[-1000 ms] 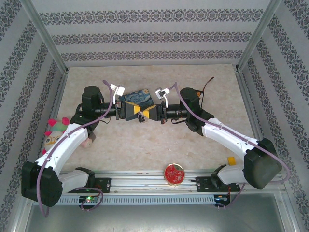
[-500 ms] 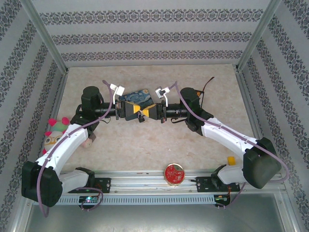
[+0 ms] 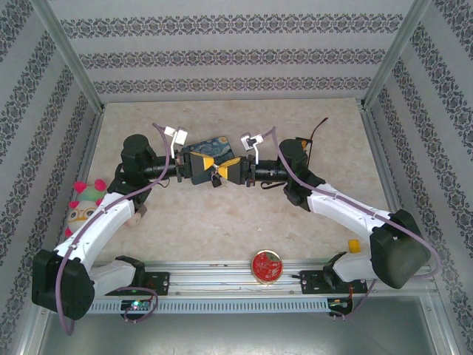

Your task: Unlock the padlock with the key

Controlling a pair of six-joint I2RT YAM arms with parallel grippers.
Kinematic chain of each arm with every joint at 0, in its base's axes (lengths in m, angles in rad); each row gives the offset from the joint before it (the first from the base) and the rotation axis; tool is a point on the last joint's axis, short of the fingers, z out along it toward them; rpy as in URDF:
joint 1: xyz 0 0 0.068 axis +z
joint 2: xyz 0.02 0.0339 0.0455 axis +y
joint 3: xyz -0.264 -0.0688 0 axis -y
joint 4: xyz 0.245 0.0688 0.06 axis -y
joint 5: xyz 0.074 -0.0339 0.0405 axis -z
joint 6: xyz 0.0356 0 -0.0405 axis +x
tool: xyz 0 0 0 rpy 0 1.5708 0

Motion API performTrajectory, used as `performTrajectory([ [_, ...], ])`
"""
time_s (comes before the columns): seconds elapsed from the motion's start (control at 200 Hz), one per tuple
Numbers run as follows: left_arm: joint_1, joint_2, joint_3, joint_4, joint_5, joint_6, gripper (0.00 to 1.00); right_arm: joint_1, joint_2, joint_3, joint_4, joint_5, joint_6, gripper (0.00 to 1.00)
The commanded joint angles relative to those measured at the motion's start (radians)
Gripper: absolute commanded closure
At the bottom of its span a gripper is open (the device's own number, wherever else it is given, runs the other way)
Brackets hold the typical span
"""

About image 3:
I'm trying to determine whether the starry night tin box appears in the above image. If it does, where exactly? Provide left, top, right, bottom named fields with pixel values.
left=183, top=135, right=240, bottom=186

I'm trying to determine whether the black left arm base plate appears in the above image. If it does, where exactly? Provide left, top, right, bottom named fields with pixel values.
left=106, top=271, right=171, bottom=297

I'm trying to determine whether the aluminium frame post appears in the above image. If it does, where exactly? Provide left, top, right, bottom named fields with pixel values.
left=361, top=0, right=434, bottom=110
left=29, top=0, right=106, bottom=112

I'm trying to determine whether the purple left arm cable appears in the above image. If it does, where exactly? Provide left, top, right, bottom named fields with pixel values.
left=58, top=122, right=174, bottom=336

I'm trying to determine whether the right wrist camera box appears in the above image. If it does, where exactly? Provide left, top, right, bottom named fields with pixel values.
left=239, top=132, right=265, bottom=152

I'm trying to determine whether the aluminium mounting rail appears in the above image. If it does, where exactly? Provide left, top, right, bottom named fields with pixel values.
left=35, top=258, right=439, bottom=297

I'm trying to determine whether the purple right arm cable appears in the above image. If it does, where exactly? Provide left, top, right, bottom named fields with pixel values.
left=257, top=127, right=443, bottom=321

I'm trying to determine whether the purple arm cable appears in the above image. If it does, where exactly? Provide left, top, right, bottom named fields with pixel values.
left=58, top=122, right=174, bottom=336
left=257, top=127, right=443, bottom=321

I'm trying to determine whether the grey metal tray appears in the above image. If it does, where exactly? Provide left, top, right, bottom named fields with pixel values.
left=21, top=295, right=455, bottom=355

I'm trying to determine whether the slotted grey cable duct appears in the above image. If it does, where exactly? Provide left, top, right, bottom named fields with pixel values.
left=50, top=298, right=330, bottom=314

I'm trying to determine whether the round red tin lid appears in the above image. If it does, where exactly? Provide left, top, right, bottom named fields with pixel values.
left=250, top=249, right=284, bottom=285

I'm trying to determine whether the controller board with green light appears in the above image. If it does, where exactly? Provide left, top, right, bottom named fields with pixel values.
left=120, top=299, right=153, bottom=312

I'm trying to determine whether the plush toy with pink spikes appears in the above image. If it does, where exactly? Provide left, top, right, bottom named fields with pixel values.
left=64, top=179, right=144, bottom=237

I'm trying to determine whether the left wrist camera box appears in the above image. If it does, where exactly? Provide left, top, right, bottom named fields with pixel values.
left=162, top=125, right=188, bottom=148

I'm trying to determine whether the controller board with red wires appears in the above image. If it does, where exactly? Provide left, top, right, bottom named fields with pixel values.
left=327, top=298, right=355, bottom=312

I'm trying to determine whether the aluminium side rail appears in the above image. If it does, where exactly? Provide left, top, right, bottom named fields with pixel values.
left=50, top=106, right=107, bottom=271
left=358, top=103, right=422, bottom=267

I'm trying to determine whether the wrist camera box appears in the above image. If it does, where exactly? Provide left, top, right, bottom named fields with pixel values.
left=239, top=132, right=265, bottom=152
left=162, top=125, right=188, bottom=148

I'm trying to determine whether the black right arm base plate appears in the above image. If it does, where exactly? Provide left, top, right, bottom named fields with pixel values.
left=301, top=269, right=369, bottom=295

